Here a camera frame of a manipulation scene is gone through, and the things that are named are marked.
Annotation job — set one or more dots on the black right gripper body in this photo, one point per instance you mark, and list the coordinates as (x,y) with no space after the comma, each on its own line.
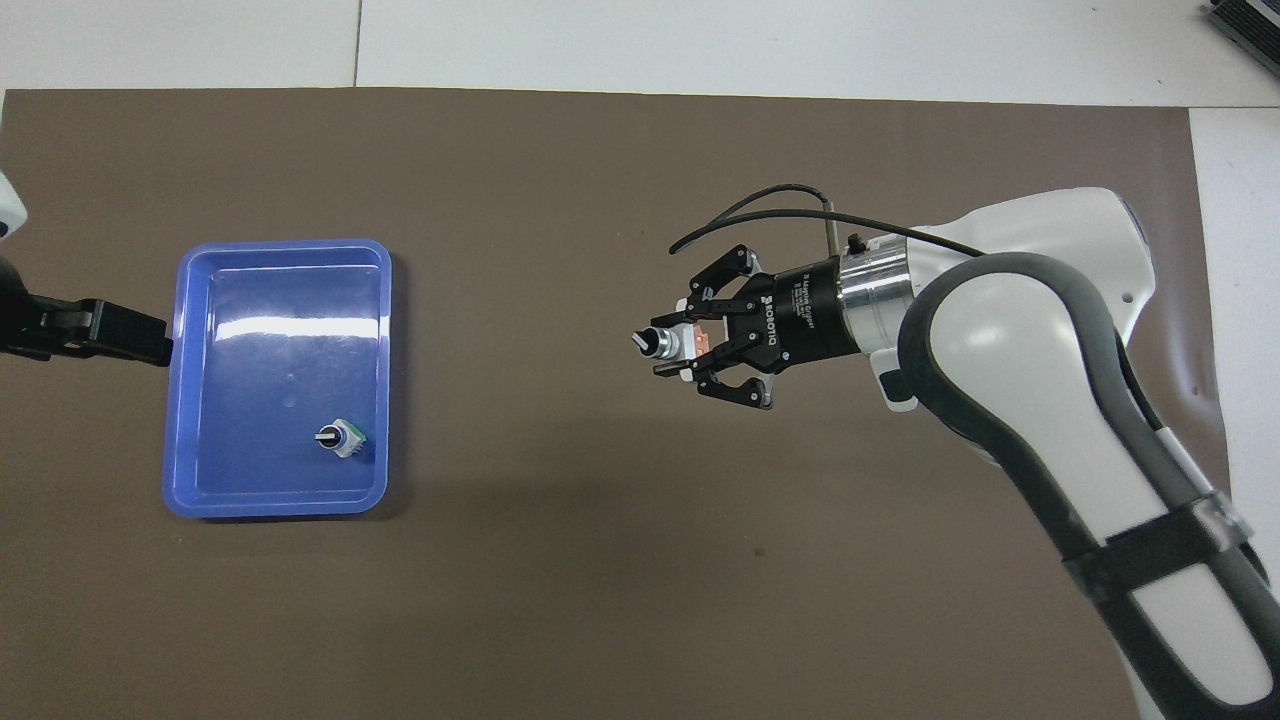
(805,315)

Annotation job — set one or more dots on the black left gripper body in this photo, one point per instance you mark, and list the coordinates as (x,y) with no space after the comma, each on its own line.
(18,320)

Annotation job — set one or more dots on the brown table mat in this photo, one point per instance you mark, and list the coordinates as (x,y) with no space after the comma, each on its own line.
(600,600)

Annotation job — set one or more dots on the blue plastic tray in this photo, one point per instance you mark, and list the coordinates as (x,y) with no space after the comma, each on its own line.
(280,380)

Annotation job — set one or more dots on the orange selector switch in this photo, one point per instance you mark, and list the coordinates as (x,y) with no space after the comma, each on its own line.
(665,342)

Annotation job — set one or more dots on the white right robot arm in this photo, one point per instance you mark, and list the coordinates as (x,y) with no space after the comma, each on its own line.
(1020,350)

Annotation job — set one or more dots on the grey ribbed device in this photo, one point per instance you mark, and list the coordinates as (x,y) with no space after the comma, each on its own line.
(1250,18)

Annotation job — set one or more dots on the dark green selector switch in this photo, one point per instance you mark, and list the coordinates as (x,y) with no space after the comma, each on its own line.
(345,440)

